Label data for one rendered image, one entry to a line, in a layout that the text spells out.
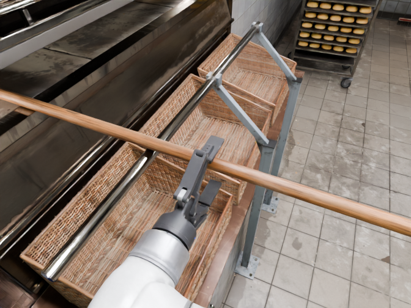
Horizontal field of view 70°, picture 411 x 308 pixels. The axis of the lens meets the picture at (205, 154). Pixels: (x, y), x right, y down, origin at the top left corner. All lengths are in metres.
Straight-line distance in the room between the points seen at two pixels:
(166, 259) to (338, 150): 2.28
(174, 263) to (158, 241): 0.04
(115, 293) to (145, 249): 0.08
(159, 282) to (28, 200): 0.61
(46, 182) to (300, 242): 1.48
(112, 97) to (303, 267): 1.39
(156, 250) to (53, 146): 0.63
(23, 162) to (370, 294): 1.76
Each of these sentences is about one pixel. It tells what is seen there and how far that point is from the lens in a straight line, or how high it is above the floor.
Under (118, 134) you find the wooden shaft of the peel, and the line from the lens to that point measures 0.73.
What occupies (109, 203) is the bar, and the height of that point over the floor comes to 1.17.
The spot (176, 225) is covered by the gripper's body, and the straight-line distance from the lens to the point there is 0.50.
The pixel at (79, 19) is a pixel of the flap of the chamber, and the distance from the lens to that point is 0.78.
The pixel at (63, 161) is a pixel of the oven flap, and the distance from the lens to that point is 1.04.
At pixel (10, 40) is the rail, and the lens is 0.68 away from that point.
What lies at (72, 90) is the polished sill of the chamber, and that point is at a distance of 1.00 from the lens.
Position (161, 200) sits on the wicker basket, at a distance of 1.34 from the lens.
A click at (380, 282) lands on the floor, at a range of 2.03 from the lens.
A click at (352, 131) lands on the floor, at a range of 2.89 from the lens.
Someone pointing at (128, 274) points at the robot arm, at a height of 1.24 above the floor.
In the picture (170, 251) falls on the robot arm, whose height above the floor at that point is 1.23.
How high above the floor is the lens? 1.65
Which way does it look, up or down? 44 degrees down
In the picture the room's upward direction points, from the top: straight up
